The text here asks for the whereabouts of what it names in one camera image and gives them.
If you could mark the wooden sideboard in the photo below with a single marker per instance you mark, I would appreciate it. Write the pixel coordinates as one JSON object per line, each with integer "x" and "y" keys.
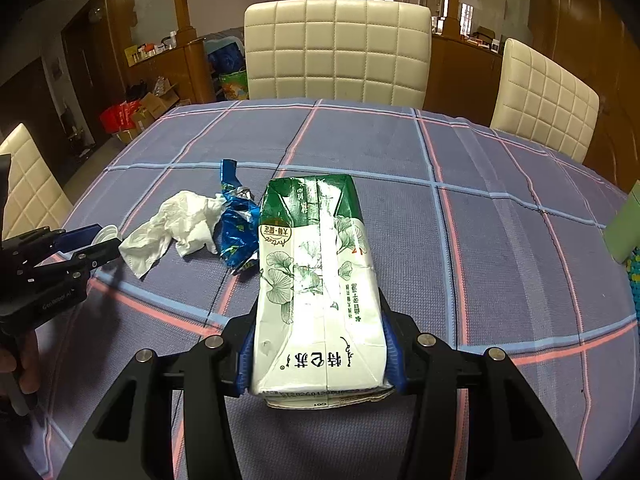
{"x": 465, "y": 75}

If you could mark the light green container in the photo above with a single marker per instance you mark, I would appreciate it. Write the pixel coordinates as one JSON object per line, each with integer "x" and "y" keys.
{"x": 624, "y": 230}

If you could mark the cream quilted dining chair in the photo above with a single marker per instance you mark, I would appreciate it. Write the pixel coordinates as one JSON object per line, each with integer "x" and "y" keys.
{"x": 25, "y": 185}
{"x": 545, "y": 97}
{"x": 337, "y": 50}

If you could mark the pile of cardboard boxes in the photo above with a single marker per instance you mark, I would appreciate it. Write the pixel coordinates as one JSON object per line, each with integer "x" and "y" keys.
{"x": 155, "y": 105}

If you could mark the blue dotted object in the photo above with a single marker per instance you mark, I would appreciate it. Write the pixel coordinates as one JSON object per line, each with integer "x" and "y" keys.
{"x": 634, "y": 280}

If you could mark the crumpled blue foil wrapper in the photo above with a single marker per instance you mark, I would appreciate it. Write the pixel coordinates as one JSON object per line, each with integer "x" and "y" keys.
{"x": 235, "y": 230}

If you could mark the wooden partition counter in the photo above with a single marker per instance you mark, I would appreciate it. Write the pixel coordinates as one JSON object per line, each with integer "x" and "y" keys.
{"x": 185, "y": 70}

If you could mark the green and white milk carton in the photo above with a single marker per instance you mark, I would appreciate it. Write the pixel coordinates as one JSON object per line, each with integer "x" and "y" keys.
{"x": 310, "y": 285}

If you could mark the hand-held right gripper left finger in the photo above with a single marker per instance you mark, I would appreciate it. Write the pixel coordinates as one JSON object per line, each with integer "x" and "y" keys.
{"x": 245, "y": 360}

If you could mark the blue bag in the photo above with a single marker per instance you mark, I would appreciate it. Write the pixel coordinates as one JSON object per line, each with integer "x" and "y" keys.
{"x": 227, "y": 57}

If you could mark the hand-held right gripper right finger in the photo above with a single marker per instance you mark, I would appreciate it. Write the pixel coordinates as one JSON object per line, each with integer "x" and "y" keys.
{"x": 395, "y": 360}

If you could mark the crumpled white tissue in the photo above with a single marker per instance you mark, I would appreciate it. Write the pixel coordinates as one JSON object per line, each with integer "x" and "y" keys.
{"x": 165, "y": 230}

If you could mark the green patterned bag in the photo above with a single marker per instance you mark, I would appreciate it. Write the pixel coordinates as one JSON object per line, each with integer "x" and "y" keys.
{"x": 234, "y": 85}

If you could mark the blue plaid tablecloth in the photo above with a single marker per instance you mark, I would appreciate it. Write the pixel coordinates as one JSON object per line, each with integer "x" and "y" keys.
{"x": 450, "y": 260}

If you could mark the white round lid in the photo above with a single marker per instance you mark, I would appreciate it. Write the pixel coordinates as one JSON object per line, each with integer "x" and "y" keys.
{"x": 107, "y": 235}

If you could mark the person's left hand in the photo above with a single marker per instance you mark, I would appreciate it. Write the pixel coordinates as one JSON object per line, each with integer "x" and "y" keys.
{"x": 27, "y": 365}

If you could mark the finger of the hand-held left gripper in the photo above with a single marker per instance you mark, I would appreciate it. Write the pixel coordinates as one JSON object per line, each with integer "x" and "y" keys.
{"x": 102, "y": 254}
{"x": 80, "y": 237}

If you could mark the red bag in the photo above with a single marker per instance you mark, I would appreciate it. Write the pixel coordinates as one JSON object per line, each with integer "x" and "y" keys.
{"x": 117, "y": 115}

